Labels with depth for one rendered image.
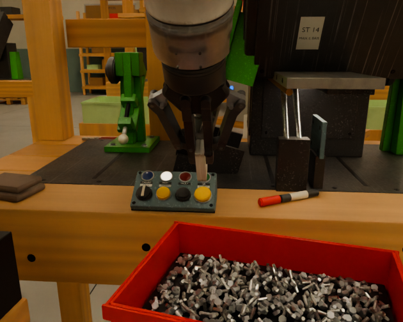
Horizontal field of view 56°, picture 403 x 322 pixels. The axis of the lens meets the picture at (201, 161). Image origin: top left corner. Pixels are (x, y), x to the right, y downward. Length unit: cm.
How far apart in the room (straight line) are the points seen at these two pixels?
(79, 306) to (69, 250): 90
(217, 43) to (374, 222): 43
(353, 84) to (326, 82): 4
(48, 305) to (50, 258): 130
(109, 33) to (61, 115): 32
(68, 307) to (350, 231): 122
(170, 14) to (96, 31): 100
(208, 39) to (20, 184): 51
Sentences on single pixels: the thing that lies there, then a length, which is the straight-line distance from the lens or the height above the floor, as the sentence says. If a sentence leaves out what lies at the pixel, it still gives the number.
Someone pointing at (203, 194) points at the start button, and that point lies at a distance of 65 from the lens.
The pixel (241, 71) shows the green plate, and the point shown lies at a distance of 84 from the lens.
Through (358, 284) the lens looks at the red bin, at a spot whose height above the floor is 88.
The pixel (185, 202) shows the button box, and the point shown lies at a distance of 66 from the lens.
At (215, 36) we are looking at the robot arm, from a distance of 39.
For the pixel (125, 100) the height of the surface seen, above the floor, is 104.
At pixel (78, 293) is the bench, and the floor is 28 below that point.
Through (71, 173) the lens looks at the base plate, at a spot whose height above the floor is 90.
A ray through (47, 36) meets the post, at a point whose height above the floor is 122.
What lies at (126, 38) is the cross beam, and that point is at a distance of 133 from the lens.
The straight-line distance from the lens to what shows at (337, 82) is 67.
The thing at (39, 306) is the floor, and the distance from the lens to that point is 208.
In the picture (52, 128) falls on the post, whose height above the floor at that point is 92.
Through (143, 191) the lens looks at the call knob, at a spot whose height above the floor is 93.
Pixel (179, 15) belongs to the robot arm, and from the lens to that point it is 37.
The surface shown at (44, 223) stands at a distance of 74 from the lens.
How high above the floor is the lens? 117
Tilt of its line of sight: 16 degrees down
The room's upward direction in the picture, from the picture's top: straight up
